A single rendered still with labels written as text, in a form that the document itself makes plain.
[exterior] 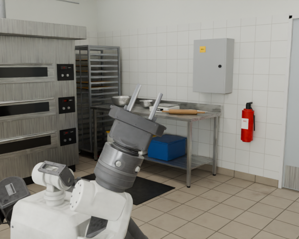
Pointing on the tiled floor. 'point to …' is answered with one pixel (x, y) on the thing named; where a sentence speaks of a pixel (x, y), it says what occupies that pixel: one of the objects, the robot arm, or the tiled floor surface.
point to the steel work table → (214, 110)
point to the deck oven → (32, 96)
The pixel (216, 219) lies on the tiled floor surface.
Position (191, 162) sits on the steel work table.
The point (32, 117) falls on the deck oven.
